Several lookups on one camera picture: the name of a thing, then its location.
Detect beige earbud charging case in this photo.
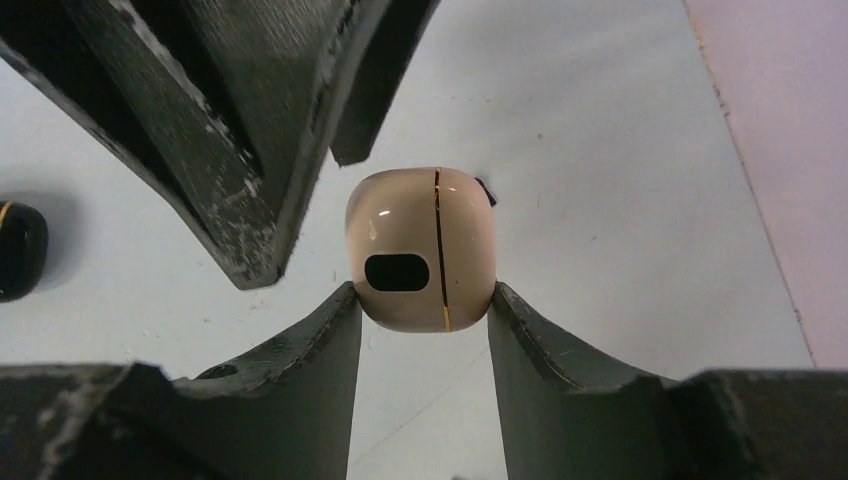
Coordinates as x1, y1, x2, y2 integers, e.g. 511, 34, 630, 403
345, 167, 496, 333

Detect black earbud lower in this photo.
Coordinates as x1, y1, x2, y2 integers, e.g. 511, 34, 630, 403
475, 177, 498, 207

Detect black earbud charging case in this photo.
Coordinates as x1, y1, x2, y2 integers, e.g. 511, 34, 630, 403
1, 200, 49, 303

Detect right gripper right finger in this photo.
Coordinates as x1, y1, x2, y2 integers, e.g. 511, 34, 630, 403
488, 283, 847, 479

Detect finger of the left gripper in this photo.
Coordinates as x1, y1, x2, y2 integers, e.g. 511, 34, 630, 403
330, 0, 439, 167
1, 1, 390, 290

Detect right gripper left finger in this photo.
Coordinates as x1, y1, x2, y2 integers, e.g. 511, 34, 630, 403
1, 282, 362, 479

